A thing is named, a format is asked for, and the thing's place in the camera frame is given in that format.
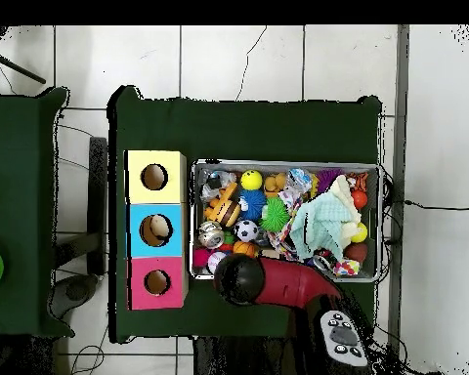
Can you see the black and white soccer ball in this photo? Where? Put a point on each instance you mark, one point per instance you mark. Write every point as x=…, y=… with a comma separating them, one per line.
x=246, y=230

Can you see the cream knitted cloth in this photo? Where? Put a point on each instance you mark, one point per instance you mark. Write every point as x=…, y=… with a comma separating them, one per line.
x=344, y=191

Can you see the black tripod leg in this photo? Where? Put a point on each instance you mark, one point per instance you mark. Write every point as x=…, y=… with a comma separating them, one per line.
x=19, y=70

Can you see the green fuzzy puffer ball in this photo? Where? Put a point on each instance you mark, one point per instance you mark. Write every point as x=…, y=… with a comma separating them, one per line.
x=274, y=214

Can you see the yellow smiley ball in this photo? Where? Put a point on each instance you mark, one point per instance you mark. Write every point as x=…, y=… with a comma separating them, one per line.
x=251, y=180

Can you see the mint green knitted cloth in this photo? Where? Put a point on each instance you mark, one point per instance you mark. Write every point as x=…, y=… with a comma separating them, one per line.
x=320, y=230

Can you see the blue fuzzy puffer ball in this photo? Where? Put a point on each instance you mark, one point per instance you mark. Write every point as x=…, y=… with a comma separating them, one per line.
x=252, y=204

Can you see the small orange basketball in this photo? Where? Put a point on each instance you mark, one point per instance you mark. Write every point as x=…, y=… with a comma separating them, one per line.
x=244, y=249

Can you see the purple spiky ball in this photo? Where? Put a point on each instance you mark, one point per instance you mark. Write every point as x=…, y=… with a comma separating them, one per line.
x=328, y=175

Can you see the wooden box with three holes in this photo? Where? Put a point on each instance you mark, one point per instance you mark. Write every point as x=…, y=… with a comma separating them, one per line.
x=156, y=273

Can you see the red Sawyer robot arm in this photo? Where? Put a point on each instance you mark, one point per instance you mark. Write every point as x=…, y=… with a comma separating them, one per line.
x=289, y=281

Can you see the white baseball with red stitching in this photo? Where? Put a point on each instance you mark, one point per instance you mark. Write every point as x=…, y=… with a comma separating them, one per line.
x=215, y=261

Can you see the dark green side table cloth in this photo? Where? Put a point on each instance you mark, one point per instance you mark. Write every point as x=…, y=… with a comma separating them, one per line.
x=19, y=175

